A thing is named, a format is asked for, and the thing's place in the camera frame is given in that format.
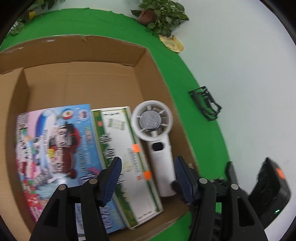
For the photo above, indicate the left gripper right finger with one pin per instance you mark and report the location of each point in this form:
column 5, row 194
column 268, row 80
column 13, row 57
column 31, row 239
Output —
column 238, row 218

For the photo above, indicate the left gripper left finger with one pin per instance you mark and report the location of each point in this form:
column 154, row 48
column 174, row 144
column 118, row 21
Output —
column 58, row 219

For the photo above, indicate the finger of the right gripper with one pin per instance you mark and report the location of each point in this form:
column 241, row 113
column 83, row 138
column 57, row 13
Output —
column 231, row 179

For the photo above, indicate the white green carton box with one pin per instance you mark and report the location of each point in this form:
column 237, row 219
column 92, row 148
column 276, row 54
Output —
column 135, row 195

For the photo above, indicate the colourful board game box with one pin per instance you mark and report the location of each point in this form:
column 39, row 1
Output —
column 54, row 146

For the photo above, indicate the white handheld fan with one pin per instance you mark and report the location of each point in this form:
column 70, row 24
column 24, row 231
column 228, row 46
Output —
column 151, row 122

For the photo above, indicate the long cardboard box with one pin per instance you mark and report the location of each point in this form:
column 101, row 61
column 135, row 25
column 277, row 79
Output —
column 14, row 96

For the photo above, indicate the large open cardboard tray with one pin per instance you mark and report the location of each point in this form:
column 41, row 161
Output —
column 99, row 71

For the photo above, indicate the right potted green plant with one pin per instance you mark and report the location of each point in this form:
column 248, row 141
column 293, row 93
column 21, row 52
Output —
column 161, row 17

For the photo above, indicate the potted green plant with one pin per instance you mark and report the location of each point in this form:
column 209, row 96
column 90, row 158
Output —
column 161, row 17
column 30, row 13

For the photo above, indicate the left potted green plant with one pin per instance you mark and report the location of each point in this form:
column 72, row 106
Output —
column 30, row 13

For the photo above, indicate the black plastic bracket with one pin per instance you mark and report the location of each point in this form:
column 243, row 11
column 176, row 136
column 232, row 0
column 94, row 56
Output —
column 205, row 103

